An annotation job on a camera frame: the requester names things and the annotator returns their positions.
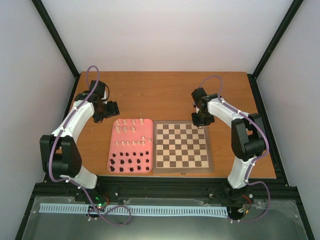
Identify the wooden chessboard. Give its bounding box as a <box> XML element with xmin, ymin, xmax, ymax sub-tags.
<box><xmin>152</xmin><ymin>120</ymin><xmax>214</xmax><ymax>174</ymax></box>

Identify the black frame post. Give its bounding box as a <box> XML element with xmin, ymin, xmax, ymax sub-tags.
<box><xmin>31</xmin><ymin>0</ymin><xmax>81</xmax><ymax>79</ymax></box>
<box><xmin>252</xmin><ymin>0</ymin><xmax>304</xmax><ymax>81</ymax></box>

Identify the left black frame post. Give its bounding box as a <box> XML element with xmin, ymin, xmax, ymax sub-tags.
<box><xmin>31</xmin><ymin>0</ymin><xmax>81</xmax><ymax>79</ymax></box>

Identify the left circuit board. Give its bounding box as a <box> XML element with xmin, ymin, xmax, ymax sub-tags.
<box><xmin>95</xmin><ymin>192</ymin><xmax>110</xmax><ymax>210</ymax></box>

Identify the purple cable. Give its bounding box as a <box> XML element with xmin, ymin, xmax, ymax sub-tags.
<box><xmin>199</xmin><ymin>75</ymin><xmax>271</xmax><ymax>224</ymax></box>
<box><xmin>48</xmin><ymin>65</ymin><xmax>132</xmax><ymax>227</ymax></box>

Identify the light blue cable duct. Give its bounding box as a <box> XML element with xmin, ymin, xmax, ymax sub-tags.
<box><xmin>38</xmin><ymin>203</ymin><xmax>228</xmax><ymax>218</ymax></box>

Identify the black aluminium frame rail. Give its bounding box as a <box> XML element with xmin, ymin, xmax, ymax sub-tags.
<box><xmin>32</xmin><ymin>174</ymin><xmax>300</xmax><ymax>203</ymax></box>

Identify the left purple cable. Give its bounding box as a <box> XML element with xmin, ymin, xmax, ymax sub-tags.
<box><xmin>48</xmin><ymin>65</ymin><xmax>132</xmax><ymax>227</ymax></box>

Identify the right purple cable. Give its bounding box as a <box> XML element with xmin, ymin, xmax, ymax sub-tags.
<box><xmin>199</xmin><ymin>75</ymin><xmax>271</xmax><ymax>224</ymax></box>

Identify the pink plastic tray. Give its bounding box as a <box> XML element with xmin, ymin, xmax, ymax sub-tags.
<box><xmin>107</xmin><ymin>118</ymin><xmax>154</xmax><ymax>174</ymax></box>

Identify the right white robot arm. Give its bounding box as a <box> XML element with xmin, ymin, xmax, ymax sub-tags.
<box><xmin>191</xmin><ymin>87</ymin><xmax>269</xmax><ymax>202</ymax></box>

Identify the right black frame post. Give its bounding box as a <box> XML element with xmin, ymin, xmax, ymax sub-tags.
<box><xmin>252</xmin><ymin>0</ymin><xmax>304</xmax><ymax>81</ymax></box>

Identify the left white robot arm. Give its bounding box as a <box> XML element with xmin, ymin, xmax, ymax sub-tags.
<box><xmin>39</xmin><ymin>80</ymin><xmax>120</xmax><ymax>202</ymax></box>

